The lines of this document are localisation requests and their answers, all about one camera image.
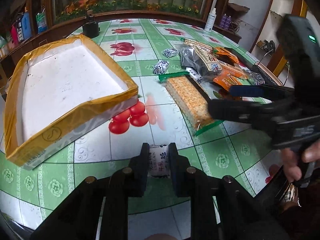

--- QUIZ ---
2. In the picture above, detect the white milk candy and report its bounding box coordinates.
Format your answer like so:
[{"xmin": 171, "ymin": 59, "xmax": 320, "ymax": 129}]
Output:
[{"xmin": 148, "ymin": 145, "xmax": 170, "ymax": 178}]

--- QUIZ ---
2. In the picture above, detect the orange snack packet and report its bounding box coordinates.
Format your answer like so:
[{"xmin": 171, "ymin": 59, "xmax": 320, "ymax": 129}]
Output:
[{"xmin": 213, "ymin": 47, "xmax": 248, "ymax": 91}]

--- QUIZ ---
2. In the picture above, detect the cracker pack green wrapper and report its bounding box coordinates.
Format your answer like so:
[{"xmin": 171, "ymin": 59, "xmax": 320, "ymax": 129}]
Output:
[{"xmin": 158, "ymin": 72, "xmax": 223, "ymax": 136}]

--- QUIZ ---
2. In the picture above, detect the black sesame snack bag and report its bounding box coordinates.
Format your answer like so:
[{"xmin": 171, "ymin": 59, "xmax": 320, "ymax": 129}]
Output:
[{"xmin": 176, "ymin": 39, "xmax": 222, "ymax": 80}]

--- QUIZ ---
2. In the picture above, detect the person's right hand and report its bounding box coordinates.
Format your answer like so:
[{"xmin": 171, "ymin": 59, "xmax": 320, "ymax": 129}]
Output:
[{"xmin": 281, "ymin": 140, "xmax": 320, "ymax": 183}]

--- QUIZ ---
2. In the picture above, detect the green fruit pattern tablecloth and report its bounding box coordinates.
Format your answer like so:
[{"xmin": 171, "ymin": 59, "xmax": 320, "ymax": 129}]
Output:
[{"xmin": 1, "ymin": 19, "xmax": 282, "ymax": 229}]

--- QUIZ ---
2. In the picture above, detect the white spray bottle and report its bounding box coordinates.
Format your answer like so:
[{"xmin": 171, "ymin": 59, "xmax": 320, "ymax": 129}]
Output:
[{"xmin": 204, "ymin": 8, "xmax": 216, "ymax": 33}]

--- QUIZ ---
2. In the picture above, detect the blue white wrapped candy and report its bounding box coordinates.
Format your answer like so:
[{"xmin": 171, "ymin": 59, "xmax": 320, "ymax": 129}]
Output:
[{"xmin": 153, "ymin": 60, "xmax": 169, "ymax": 75}]

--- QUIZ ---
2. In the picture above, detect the white box with yellow tape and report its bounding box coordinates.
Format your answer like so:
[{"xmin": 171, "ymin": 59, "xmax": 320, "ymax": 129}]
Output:
[{"xmin": 3, "ymin": 35, "xmax": 138, "ymax": 170}]

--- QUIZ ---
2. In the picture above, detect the black cylindrical motor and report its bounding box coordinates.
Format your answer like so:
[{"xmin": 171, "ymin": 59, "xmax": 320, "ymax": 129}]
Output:
[{"xmin": 82, "ymin": 10, "xmax": 100, "ymax": 38}]

